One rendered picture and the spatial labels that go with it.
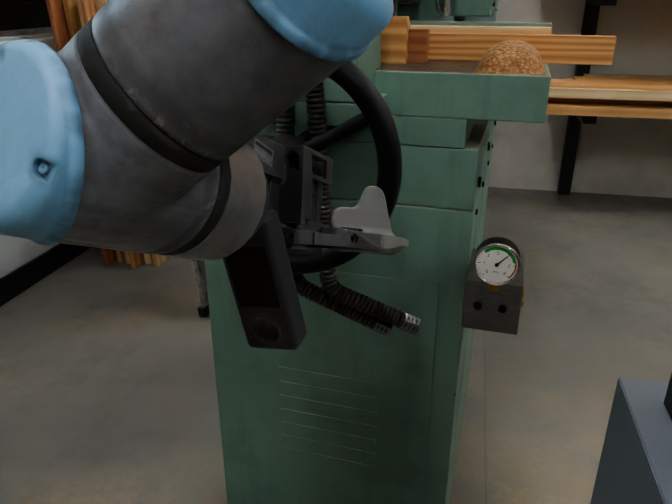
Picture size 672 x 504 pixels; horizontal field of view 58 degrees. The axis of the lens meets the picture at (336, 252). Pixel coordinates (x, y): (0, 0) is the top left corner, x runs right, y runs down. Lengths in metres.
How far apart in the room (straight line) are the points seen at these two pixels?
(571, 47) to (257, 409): 0.80
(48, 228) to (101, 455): 1.30
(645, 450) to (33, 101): 0.66
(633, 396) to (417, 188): 0.39
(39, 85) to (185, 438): 1.34
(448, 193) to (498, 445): 0.83
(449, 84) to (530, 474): 0.96
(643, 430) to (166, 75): 0.65
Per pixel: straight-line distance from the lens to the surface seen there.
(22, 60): 0.31
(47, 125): 0.28
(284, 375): 1.09
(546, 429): 1.64
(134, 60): 0.28
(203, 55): 0.27
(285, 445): 1.19
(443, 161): 0.86
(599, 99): 3.03
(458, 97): 0.85
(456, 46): 1.00
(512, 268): 0.84
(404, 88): 0.85
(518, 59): 0.85
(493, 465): 1.51
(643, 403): 0.82
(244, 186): 0.38
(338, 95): 0.78
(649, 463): 0.74
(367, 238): 0.51
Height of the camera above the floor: 1.00
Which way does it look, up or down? 23 degrees down
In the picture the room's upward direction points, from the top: straight up
